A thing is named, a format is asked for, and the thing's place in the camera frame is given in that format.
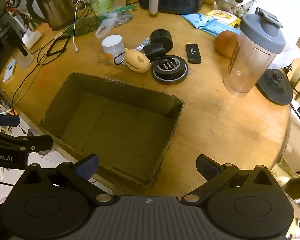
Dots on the black cube adapter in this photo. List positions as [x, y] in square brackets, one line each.
[154, 51]

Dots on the black tape roll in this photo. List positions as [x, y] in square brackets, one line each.
[170, 77]

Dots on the green mesh produce bag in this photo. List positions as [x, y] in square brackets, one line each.
[83, 26]

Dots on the green label can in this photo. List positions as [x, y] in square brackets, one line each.
[101, 7]

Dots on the white cup device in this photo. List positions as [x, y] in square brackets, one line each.
[11, 34]

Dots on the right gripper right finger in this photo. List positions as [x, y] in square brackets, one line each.
[218, 177]

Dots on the glass bowl with clutter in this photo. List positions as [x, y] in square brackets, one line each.
[235, 7]

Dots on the black kettle base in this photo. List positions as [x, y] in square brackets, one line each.
[275, 87]

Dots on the patterned grey pen stick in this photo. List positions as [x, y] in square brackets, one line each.
[144, 43]

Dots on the black rectangular case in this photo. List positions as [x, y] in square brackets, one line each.
[193, 54]

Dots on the brown cardboard box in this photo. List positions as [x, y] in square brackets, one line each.
[130, 128]

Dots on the yellow wipes pack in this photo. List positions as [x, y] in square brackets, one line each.
[224, 16]

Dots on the black round plug adapter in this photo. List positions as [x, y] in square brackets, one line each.
[168, 64]

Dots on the shaker bottle grey lid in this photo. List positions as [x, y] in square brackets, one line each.
[259, 41]

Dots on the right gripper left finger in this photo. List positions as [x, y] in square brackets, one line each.
[77, 177]

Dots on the orange-brown apple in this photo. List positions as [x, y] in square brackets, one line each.
[225, 43]

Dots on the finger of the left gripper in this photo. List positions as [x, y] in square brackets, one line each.
[9, 120]
[31, 144]

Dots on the white tissue box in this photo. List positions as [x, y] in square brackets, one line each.
[31, 38]

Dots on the white lidded jar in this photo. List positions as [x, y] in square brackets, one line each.
[113, 48]

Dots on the steel electric kettle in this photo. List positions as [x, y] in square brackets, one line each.
[58, 14]

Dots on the clear plastic bag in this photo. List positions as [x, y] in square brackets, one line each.
[112, 20]

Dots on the black cylinder case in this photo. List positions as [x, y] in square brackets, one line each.
[162, 36]

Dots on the blue wipes pack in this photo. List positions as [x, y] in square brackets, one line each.
[198, 20]
[215, 27]

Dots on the yellow bear case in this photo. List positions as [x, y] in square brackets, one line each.
[134, 60]

